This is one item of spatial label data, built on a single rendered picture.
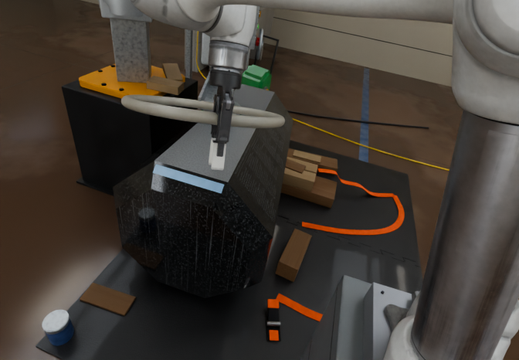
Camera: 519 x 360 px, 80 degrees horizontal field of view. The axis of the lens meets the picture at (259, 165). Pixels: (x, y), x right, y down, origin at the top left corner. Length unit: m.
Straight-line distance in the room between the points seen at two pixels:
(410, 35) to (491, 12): 6.12
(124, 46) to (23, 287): 1.40
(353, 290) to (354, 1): 0.79
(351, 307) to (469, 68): 0.80
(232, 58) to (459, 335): 0.62
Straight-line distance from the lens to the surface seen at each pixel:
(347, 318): 0.99
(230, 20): 0.71
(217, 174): 1.30
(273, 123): 0.85
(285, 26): 6.46
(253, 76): 3.21
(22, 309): 2.03
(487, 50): 0.29
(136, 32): 2.06
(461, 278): 0.45
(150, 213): 1.46
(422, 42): 6.44
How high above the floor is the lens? 1.60
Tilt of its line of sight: 35 degrees down
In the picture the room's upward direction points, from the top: 10 degrees clockwise
